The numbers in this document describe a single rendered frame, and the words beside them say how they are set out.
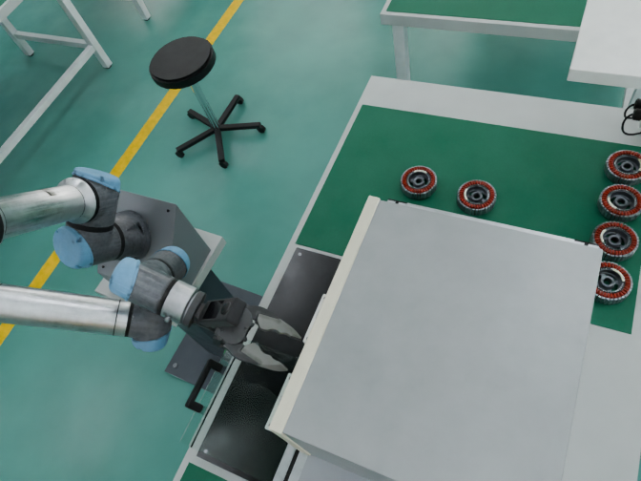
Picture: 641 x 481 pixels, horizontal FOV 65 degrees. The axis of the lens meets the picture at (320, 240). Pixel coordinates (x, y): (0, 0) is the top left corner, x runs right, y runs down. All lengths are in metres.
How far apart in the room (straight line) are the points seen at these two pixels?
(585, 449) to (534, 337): 0.60
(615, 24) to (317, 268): 0.97
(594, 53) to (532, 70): 1.78
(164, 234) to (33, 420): 1.44
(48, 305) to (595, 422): 1.22
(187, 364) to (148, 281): 1.45
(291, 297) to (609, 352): 0.83
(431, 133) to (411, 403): 1.17
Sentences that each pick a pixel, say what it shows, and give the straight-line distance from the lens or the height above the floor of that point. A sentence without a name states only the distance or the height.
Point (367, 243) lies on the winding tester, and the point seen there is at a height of 1.32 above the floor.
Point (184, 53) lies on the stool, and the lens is 2.78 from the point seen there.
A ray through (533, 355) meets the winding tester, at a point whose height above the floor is 1.32.
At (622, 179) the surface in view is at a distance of 1.69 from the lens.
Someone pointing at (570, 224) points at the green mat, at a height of 0.75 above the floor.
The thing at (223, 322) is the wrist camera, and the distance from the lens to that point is 0.89.
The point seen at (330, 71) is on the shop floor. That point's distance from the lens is 3.26.
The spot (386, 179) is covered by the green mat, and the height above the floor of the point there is 0.75.
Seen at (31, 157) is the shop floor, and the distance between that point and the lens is 3.75.
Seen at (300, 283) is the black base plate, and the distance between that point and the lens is 1.50.
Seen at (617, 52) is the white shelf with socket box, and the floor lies 1.20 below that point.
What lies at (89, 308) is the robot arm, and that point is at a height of 1.24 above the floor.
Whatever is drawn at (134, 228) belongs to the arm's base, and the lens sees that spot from 1.54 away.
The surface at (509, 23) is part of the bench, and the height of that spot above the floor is 0.75.
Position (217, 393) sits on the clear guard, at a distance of 1.12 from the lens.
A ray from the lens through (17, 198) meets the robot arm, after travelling 1.23.
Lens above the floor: 2.07
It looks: 57 degrees down
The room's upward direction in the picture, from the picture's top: 21 degrees counter-clockwise
